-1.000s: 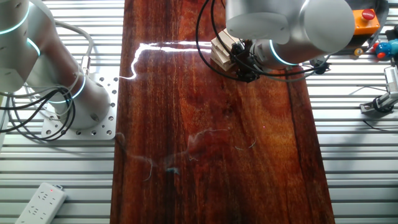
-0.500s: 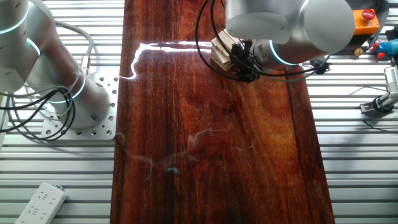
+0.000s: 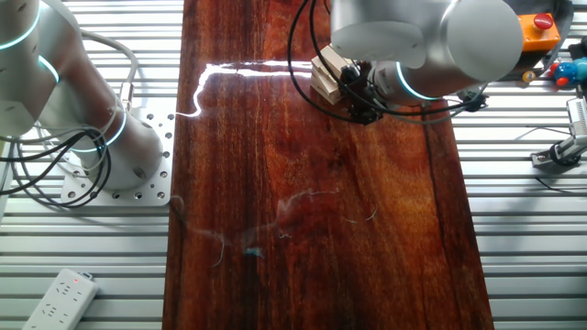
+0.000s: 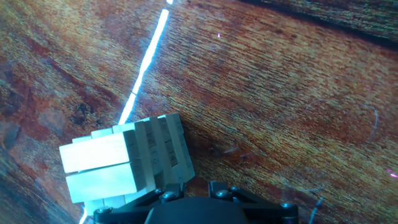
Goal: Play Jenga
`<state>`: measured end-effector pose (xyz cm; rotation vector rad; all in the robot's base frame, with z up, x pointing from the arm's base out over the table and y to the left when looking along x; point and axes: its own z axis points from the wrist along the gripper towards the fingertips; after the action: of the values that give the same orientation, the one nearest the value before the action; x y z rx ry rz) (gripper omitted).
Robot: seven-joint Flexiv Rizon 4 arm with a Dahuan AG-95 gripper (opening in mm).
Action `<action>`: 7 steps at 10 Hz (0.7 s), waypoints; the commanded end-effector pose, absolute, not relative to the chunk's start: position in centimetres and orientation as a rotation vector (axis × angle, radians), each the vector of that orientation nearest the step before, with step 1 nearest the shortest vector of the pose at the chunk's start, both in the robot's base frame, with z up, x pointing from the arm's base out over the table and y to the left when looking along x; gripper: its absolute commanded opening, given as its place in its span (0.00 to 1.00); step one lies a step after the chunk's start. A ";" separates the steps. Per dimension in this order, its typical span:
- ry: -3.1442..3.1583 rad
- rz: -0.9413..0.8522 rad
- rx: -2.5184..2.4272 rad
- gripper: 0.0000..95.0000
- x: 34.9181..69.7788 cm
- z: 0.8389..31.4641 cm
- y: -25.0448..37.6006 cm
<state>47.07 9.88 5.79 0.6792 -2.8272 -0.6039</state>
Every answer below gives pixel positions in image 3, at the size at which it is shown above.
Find black base cable bundle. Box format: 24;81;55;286
0;126;114;208

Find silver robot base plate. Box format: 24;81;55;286
59;108;176;207

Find blue plastic toy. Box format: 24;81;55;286
548;57;587;89

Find orange emergency stop box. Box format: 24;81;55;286
517;12;562;53

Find brown wooden board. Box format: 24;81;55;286
161;0;495;330

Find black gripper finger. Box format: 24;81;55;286
338;63;361;82
341;77;363;100

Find long black wrist cable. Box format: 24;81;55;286
309;0;488;118
286;0;368;125

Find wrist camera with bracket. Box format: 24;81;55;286
457;87;490;114

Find black camera cable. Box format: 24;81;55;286
534;176;587;193

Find white power strip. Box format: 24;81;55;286
21;268;100;330

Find grey base cable with connector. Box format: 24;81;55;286
75;27;139;111

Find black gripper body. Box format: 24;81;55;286
350;63;385;126

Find wooden Jenga block tower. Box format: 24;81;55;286
310;43;357;105

